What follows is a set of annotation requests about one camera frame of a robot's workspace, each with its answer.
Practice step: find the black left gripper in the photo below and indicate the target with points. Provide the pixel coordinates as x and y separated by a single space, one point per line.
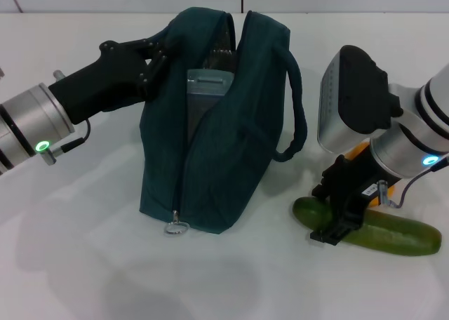
105 81

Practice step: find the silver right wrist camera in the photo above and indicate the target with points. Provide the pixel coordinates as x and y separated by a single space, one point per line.
354 99

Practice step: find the orange pear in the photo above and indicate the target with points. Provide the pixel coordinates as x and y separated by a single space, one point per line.
356 151

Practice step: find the dark teal fabric bag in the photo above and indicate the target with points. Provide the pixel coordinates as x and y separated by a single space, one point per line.
217 179

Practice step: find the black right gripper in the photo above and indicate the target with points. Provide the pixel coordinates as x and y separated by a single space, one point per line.
354 176

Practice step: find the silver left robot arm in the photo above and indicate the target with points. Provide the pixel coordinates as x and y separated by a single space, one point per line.
31 120

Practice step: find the green cucumber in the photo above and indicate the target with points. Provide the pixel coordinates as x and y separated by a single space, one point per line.
386 236

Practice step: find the clear plastic food container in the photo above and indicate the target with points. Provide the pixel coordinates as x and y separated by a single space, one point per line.
207 88

